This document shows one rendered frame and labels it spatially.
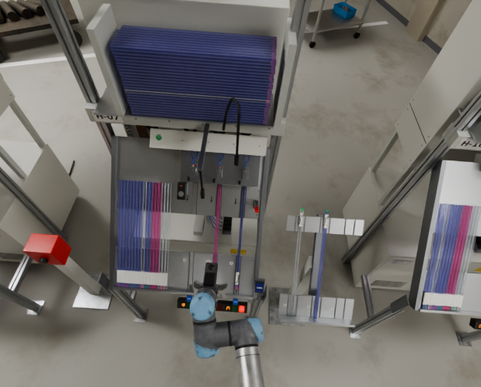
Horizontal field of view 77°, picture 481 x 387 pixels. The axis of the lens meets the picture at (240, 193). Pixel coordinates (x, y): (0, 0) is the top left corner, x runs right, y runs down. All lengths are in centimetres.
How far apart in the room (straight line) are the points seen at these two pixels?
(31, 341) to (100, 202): 107
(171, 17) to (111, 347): 191
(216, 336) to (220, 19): 103
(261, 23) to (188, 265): 105
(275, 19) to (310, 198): 183
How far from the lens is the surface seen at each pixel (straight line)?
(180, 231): 176
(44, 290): 259
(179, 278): 151
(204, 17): 118
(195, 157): 128
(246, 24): 117
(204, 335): 103
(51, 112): 377
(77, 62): 126
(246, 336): 103
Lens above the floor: 217
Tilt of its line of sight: 55 degrees down
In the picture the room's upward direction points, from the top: 5 degrees clockwise
